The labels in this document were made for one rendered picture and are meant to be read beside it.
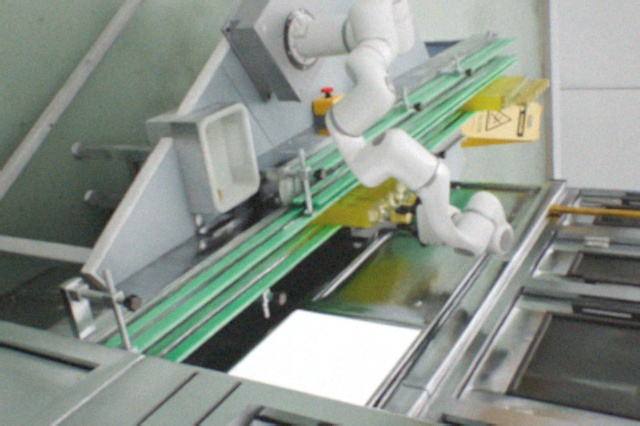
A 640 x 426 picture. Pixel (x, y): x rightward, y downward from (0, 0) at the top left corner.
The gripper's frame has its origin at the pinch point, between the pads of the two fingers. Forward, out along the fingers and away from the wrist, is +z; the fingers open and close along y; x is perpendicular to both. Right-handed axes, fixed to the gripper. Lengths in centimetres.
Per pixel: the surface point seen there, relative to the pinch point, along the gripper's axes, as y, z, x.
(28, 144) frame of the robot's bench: 26, 85, 53
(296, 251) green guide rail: -3.5, 16.3, 22.4
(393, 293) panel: -13.0, -6.1, 13.8
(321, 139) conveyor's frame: 15.5, 31.5, -5.1
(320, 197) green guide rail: 6.1, 18.1, 10.4
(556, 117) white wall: -137, 252, -540
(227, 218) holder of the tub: 6.1, 29.7, 31.3
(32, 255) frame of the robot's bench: 9, 49, 72
